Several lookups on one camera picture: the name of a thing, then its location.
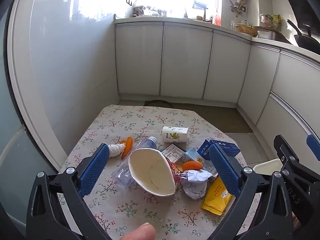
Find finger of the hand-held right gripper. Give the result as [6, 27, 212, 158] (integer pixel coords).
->
[306, 134, 320, 161]
[273, 135, 300, 167]

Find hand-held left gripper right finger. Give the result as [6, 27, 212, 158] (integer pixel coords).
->
[209, 144, 294, 240]

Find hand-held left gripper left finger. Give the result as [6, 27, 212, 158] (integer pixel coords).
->
[26, 143, 113, 240]

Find blue cardboard box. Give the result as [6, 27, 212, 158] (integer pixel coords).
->
[210, 139, 241, 157]
[197, 139, 215, 160]

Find white plastic bin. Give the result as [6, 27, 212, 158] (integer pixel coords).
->
[252, 158, 283, 176]

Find yellow snack packet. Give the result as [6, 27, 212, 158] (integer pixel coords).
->
[201, 176, 233, 216]

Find white tissue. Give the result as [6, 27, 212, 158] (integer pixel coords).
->
[108, 144, 127, 158]

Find silver wrapper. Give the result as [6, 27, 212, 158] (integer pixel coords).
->
[180, 170, 213, 200]

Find orange peel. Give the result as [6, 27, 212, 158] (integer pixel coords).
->
[182, 161, 203, 172]
[119, 137, 134, 159]

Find light blue milk carton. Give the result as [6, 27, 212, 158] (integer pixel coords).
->
[184, 147, 218, 178]

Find small white labelled carton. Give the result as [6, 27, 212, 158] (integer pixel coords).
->
[161, 144, 187, 162]

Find clear plastic bottle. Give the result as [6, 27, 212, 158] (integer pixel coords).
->
[111, 136, 158, 188]

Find white paper cup green print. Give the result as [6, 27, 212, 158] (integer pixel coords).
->
[162, 126, 189, 143]

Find person's right hand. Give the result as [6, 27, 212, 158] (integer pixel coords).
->
[291, 211, 302, 228]

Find person's left hand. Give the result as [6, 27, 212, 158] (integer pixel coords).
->
[119, 222, 156, 240]

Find white cabinet drawer front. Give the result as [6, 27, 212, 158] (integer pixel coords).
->
[271, 50, 320, 105]
[256, 92, 320, 155]

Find brown floor mat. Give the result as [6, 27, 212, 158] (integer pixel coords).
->
[145, 100, 253, 133]

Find floral tablecloth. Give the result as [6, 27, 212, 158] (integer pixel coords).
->
[56, 104, 262, 240]

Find narrow white cabinet door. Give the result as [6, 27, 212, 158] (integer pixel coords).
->
[237, 44, 280, 127]

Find black wok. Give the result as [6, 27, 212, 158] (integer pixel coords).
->
[286, 19, 320, 54]

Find metal basin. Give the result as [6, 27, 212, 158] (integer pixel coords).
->
[256, 27, 292, 44]

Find wicker basket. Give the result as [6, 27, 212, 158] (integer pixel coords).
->
[236, 23, 258, 37]

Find green yellow snack bags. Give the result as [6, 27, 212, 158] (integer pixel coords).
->
[261, 14, 282, 29]

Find water heater pipes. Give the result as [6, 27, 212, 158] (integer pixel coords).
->
[230, 0, 247, 18]

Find white kitchen countertop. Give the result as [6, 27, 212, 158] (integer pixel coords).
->
[114, 16, 320, 63]

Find kitchen utensils clutter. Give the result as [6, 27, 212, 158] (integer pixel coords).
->
[134, 5, 167, 18]

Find white door frame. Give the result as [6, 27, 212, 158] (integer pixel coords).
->
[6, 0, 68, 170]

